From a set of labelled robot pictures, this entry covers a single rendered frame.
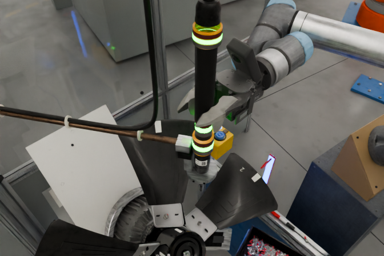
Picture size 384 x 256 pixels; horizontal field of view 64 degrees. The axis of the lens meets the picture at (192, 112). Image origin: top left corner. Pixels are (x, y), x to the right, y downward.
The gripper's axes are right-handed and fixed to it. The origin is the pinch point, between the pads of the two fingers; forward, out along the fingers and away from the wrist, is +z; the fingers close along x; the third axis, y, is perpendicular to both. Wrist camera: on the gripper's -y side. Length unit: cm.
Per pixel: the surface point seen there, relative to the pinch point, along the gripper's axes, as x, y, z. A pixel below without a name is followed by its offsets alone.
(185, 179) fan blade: 6.5, 33.2, -3.7
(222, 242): -4, 66, -10
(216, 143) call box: 23, 59, -35
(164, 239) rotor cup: 1.0, 42.1, 8.8
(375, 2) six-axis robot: 78, 131, -374
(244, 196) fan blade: -4, 48, -19
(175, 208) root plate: 4.5, 39.2, 2.0
